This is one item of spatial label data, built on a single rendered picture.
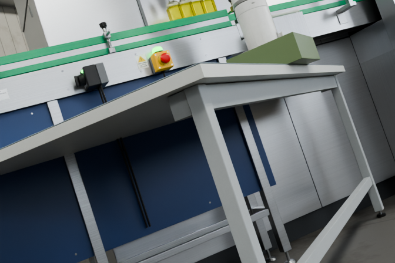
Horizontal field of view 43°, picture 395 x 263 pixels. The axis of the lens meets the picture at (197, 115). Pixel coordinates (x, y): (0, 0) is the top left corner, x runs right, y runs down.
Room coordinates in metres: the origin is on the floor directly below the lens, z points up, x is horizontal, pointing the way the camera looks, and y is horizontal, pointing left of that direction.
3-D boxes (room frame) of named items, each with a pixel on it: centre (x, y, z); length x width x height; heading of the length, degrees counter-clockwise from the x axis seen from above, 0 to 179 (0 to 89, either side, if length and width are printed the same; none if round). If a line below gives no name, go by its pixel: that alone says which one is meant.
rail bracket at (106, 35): (1.94, 0.23, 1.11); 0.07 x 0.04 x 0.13; 24
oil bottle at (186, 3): (2.28, -0.11, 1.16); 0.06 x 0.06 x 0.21; 24
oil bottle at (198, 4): (2.31, -0.16, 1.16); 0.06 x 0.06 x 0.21; 24
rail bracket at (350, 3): (2.48, -0.88, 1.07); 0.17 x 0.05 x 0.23; 24
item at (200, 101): (1.80, -0.33, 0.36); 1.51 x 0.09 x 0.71; 153
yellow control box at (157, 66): (1.99, 0.07, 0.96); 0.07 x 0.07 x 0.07; 24
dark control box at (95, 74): (1.88, 0.33, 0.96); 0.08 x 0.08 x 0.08; 24
